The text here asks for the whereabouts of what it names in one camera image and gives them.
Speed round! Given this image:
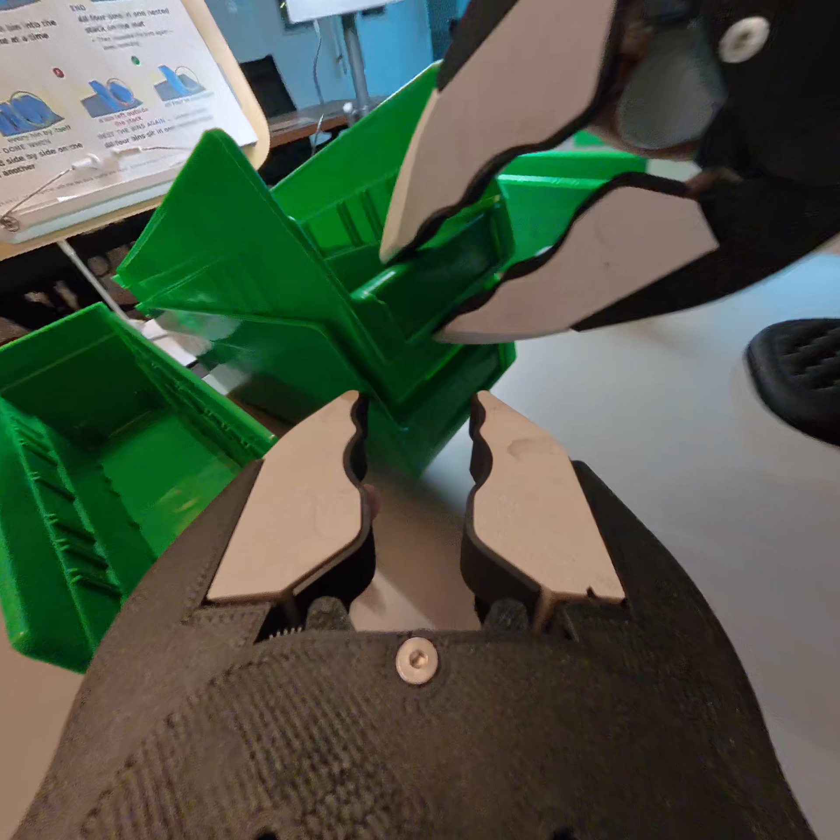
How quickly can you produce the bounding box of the metal pole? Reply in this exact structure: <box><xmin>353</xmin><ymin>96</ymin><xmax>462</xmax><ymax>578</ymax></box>
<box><xmin>341</xmin><ymin>0</ymin><xmax>371</xmax><ymax>126</ymax></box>

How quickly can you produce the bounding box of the printed instruction sheet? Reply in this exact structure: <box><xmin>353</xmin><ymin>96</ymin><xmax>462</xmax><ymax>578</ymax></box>
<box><xmin>0</xmin><ymin>0</ymin><xmax>258</xmax><ymax>217</ymax></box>

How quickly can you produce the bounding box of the white stand rod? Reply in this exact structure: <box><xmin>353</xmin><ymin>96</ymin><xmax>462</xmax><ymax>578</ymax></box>
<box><xmin>58</xmin><ymin>239</ymin><xmax>132</xmax><ymax>322</ymax></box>

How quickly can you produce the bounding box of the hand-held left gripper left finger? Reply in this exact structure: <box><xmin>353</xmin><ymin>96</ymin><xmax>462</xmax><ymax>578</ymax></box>
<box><xmin>205</xmin><ymin>390</ymin><xmax>378</xmax><ymax>634</ymax></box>

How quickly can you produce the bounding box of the instruction sheet on board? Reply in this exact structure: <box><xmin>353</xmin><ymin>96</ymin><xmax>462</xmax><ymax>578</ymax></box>
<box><xmin>0</xmin><ymin>0</ymin><xmax>271</xmax><ymax>263</ymax></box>

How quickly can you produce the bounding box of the white page holder bar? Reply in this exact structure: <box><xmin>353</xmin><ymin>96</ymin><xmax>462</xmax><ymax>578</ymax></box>
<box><xmin>0</xmin><ymin>147</ymin><xmax>198</xmax><ymax>245</ymax></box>

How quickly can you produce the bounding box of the white studio light softbox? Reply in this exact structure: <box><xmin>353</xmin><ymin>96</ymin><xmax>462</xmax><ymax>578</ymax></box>
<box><xmin>285</xmin><ymin>0</ymin><xmax>401</xmax><ymax>24</ymax></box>

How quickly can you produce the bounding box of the person's right hand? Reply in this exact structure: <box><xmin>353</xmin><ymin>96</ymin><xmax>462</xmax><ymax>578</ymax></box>
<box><xmin>589</xmin><ymin>25</ymin><xmax>728</xmax><ymax>163</ymax></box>

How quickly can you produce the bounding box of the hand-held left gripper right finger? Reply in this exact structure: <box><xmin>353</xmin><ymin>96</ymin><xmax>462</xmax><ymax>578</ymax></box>
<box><xmin>461</xmin><ymin>390</ymin><xmax>627</xmax><ymax>634</ymax></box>

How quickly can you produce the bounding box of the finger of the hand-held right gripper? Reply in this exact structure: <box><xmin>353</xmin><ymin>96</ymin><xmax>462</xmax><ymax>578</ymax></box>
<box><xmin>379</xmin><ymin>0</ymin><xmax>621</xmax><ymax>265</ymax></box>
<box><xmin>432</xmin><ymin>172</ymin><xmax>721</xmax><ymax>345</ymax></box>

